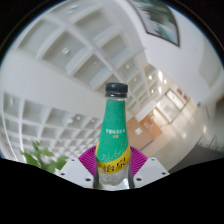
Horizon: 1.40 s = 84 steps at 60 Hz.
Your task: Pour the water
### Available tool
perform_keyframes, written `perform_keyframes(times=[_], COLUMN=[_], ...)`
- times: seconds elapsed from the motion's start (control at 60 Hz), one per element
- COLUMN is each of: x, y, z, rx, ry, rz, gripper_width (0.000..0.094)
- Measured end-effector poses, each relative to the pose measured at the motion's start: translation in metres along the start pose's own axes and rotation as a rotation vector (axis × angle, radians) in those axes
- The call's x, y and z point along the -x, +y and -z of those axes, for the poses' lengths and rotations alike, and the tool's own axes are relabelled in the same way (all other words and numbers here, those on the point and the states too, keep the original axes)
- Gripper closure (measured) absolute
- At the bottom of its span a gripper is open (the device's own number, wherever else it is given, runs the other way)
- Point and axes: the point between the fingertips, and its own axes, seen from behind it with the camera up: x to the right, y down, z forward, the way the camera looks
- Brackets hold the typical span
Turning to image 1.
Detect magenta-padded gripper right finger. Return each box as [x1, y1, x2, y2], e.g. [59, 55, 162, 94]
[128, 145, 170, 190]

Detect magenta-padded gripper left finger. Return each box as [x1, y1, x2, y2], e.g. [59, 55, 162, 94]
[57, 146, 101, 190]

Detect green-labelled clear drink bottle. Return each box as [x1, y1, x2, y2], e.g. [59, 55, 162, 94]
[94, 82, 132, 191]

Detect green leafy potted plant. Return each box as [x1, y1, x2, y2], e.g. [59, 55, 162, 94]
[20, 139, 69, 174]

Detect recessed ceiling lights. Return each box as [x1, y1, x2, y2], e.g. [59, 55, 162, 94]
[61, 46, 168, 124]

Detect dark-framed landscape painting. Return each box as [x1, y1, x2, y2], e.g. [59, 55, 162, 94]
[128, 0, 181, 47]

